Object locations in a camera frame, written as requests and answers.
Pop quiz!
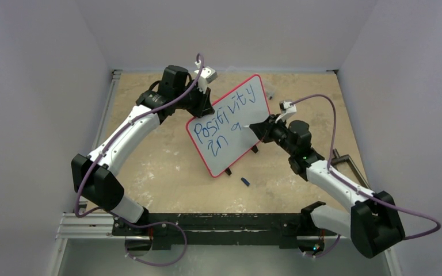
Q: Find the blue marker cap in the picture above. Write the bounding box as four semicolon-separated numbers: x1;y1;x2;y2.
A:
241;178;250;187

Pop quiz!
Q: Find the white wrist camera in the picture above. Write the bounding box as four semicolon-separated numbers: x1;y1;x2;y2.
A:
275;100;297;123
193;62;218;93

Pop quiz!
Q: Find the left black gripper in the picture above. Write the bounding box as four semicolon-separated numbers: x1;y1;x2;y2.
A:
175;82;214;119

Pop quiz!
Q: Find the red framed whiteboard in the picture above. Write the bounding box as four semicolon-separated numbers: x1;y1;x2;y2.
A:
185;74;270;178

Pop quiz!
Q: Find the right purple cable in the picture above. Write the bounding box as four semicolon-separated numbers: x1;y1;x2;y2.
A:
289;94;442;260

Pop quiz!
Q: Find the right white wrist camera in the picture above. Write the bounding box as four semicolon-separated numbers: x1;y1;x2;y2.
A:
275;100;297;123

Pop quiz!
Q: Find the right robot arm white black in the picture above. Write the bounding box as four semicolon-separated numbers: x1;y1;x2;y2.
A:
249;115;406;258

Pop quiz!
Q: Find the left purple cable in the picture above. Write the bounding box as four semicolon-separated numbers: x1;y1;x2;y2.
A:
74;52;205;267

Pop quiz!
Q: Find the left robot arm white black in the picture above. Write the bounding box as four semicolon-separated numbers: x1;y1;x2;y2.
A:
71;65;217;235

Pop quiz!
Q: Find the dark metal clamp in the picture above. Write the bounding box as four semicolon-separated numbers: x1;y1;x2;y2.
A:
331;148;369;188

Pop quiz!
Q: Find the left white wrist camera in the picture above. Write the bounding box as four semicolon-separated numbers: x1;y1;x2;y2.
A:
193;62;218;93

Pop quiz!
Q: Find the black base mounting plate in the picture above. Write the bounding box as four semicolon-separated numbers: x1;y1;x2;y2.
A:
112;213;335;254

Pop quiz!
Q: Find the purple cable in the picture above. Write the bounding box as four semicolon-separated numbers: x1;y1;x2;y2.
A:
74;52;205;267
289;94;442;260

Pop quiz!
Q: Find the aluminium frame rail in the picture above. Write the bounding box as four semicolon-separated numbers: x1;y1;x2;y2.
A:
47;70;123;276

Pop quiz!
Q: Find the black board foot clip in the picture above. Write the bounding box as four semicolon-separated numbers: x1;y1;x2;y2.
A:
224;168;232;176
251;145;258;154

